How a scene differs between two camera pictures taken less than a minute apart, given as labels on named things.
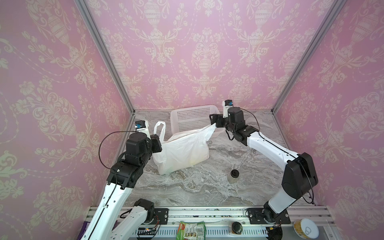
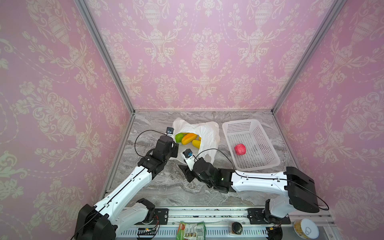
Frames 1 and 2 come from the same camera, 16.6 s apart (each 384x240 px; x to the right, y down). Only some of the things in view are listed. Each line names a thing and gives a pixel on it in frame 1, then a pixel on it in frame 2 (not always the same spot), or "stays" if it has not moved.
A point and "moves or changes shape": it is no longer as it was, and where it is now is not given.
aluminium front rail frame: (239, 223) stays
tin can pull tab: (306, 228) stays
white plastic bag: (182, 150) moves or changes shape
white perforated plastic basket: (187, 118) → (260, 153)
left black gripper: (155, 139) → (175, 148)
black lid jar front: (237, 228) stays
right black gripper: (216, 119) → (194, 171)
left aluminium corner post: (122, 84) stays
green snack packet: (191, 231) stays
